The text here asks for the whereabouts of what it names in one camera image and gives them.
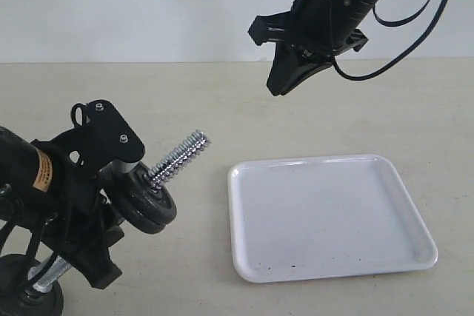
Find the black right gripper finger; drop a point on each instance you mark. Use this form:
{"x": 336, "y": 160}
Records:
{"x": 291, "y": 68}

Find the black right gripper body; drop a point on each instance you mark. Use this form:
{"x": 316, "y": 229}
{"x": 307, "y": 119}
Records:
{"x": 317, "y": 26}

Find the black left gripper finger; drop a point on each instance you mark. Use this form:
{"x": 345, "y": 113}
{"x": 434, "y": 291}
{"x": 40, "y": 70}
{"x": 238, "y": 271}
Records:
{"x": 93, "y": 261}
{"x": 111, "y": 233}

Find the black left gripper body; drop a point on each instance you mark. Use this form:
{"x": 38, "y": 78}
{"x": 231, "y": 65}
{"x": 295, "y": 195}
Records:
{"x": 70, "y": 207}

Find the chrome threaded dumbbell bar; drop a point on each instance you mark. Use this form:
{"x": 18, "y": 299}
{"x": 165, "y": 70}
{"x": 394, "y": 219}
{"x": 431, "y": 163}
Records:
{"x": 192, "y": 146}

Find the black weight plate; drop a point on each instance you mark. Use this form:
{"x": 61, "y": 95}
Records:
{"x": 153, "y": 208}

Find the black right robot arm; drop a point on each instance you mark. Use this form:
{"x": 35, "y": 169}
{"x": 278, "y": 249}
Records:
{"x": 307, "y": 36}

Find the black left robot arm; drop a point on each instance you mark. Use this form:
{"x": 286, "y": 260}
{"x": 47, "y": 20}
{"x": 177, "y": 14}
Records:
{"x": 17, "y": 171}

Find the white plastic tray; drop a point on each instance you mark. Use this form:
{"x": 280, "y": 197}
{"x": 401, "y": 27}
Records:
{"x": 324, "y": 217}

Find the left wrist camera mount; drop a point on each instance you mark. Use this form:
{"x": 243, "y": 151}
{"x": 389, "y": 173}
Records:
{"x": 107, "y": 134}

